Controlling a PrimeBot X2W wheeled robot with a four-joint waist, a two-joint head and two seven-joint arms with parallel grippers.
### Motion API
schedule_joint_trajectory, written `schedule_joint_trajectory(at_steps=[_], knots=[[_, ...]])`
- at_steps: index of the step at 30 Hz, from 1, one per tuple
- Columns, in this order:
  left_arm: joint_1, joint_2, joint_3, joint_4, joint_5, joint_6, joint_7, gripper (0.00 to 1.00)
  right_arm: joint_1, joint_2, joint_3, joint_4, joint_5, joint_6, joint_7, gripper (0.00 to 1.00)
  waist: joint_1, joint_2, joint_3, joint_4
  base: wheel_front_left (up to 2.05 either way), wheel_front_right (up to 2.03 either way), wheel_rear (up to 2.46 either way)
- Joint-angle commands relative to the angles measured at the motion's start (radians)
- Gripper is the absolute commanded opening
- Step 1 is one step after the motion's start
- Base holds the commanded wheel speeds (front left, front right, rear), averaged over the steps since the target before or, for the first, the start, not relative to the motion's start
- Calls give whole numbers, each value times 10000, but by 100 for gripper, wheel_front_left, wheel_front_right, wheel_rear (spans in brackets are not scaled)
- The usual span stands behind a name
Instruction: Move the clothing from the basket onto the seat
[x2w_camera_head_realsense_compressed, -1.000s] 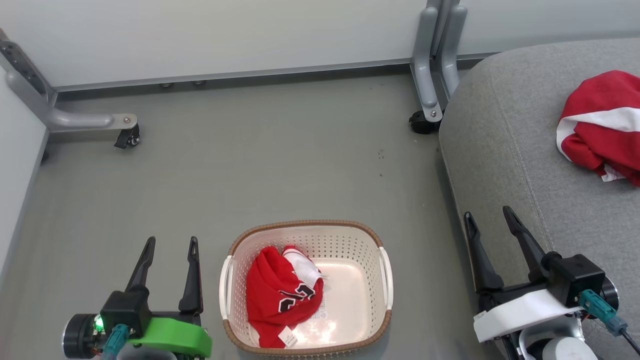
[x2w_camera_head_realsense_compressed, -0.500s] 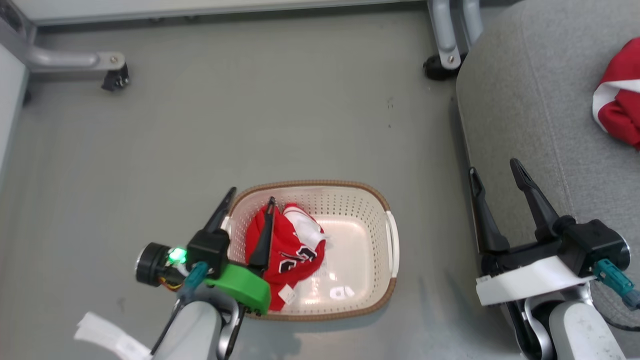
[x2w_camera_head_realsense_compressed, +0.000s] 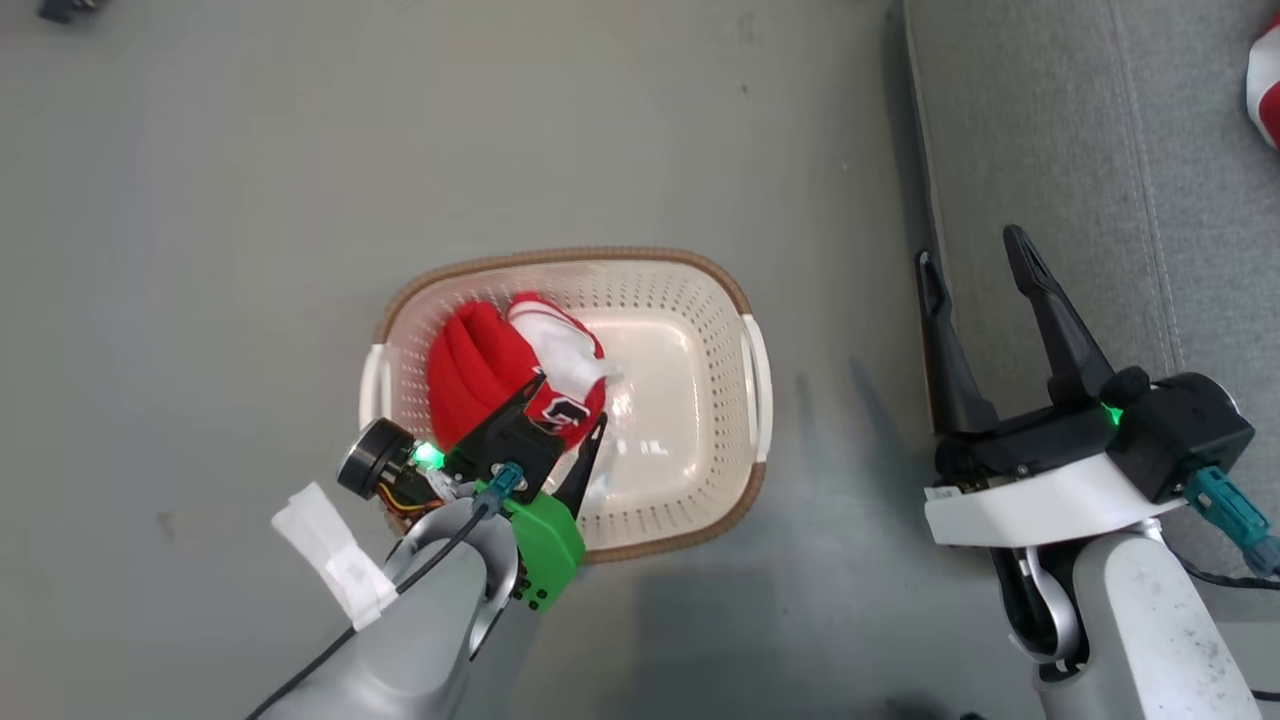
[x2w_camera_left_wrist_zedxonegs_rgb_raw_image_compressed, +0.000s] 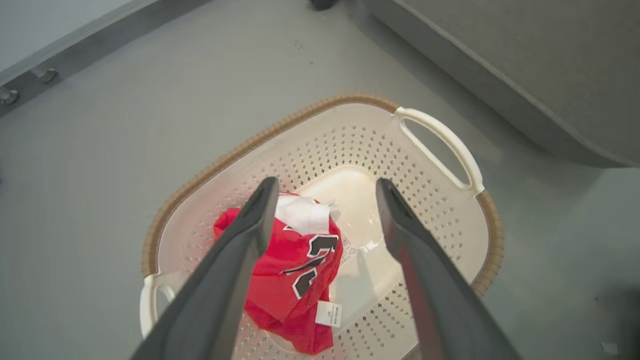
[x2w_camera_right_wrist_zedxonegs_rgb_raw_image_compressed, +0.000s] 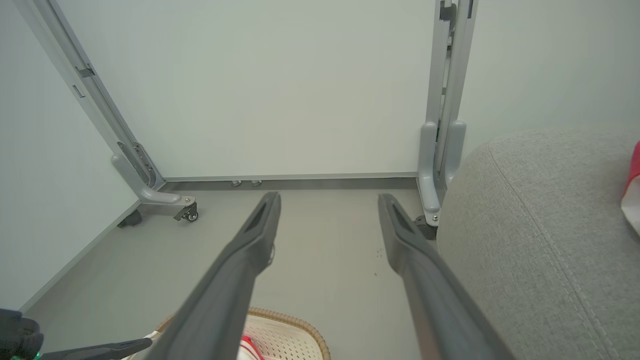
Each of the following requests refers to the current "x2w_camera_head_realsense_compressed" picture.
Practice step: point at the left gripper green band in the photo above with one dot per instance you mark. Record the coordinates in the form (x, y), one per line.
(545, 545)

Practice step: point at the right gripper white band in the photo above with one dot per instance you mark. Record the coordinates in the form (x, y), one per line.
(1040, 500)

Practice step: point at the small red and white garment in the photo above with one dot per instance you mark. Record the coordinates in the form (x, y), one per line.
(480, 370)

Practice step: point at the red garment with white stripes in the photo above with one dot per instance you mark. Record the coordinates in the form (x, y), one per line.
(1268, 95)

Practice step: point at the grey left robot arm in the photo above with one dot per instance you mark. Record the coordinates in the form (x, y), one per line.
(420, 640)

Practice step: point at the grey fabric sofa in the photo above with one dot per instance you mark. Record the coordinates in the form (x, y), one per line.
(1100, 150)

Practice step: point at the white perforated laundry basket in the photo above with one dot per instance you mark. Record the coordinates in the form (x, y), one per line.
(680, 400)

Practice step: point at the white tape label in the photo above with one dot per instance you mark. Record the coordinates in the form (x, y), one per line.
(340, 570)

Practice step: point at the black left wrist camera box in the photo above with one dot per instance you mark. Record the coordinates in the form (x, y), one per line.
(500, 445)

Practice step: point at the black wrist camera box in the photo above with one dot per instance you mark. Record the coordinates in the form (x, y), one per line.
(1180, 430)
(500, 445)

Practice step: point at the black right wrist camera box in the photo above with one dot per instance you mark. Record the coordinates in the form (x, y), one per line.
(1180, 430)

